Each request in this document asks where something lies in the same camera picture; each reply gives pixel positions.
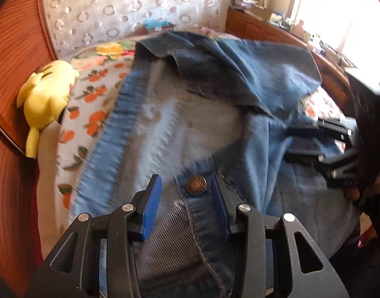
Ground circle pattern lace curtain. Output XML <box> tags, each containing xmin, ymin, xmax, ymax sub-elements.
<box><xmin>43</xmin><ymin>0</ymin><xmax>228</xmax><ymax>59</ymax></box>

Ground sunlit window with frame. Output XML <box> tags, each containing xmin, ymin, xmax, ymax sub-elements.
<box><xmin>292</xmin><ymin>0</ymin><xmax>380</xmax><ymax>85</ymax></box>

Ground box with blue cloth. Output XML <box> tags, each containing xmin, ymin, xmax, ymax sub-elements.
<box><xmin>143</xmin><ymin>18</ymin><xmax>175</xmax><ymax>34</ymax></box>

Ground cardboard box on cabinet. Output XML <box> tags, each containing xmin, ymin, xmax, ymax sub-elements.
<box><xmin>250</xmin><ymin>5</ymin><xmax>273</xmax><ymax>22</ymax></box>

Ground yellow Pikachu plush toy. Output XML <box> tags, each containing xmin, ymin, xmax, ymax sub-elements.
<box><xmin>16</xmin><ymin>60</ymin><xmax>80</xmax><ymax>159</ymax></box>

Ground right hand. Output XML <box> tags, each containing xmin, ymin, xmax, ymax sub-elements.
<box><xmin>343</xmin><ymin>177</ymin><xmax>380</xmax><ymax>201</ymax></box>

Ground orange fruit print bedsheet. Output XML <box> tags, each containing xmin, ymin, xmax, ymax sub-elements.
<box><xmin>55</xmin><ymin>58</ymin><xmax>348</xmax><ymax>211</ymax></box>

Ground floral pink blanket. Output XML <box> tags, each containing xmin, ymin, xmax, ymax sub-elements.
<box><xmin>67</xmin><ymin>26</ymin><xmax>228</xmax><ymax>69</ymax></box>

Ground stack of papers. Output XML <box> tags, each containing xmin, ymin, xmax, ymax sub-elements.
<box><xmin>230</xmin><ymin>0</ymin><xmax>258</xmax><ymax>10</ymax></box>

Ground blue denim jeans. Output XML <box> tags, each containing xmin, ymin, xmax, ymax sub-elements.
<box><xmin>70</xmin><ymin>32</ymin><xmax>360</xmax><ymax>297</ymax></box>

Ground long brown wooden cabinet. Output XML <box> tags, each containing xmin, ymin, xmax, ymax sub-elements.
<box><xmin>224</xmin><ymin>8</ymin><xmax>353</xmax><ymax>111</ymax></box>

